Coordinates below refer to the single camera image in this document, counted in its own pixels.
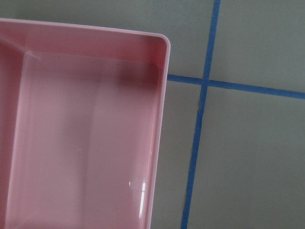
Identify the pink plastic bin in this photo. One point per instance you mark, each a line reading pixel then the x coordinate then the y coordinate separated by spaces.
pixel 81 111

